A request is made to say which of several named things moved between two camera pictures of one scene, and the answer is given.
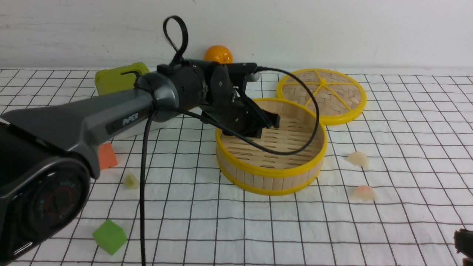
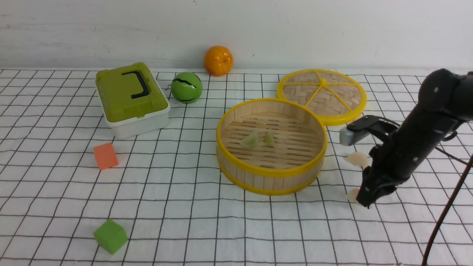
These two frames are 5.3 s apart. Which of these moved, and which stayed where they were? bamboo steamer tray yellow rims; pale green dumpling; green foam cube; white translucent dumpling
Moved: pale green dumpling
Stayed: green foam cube; bamboo steamer tray yellow rims; white translucent dumpling
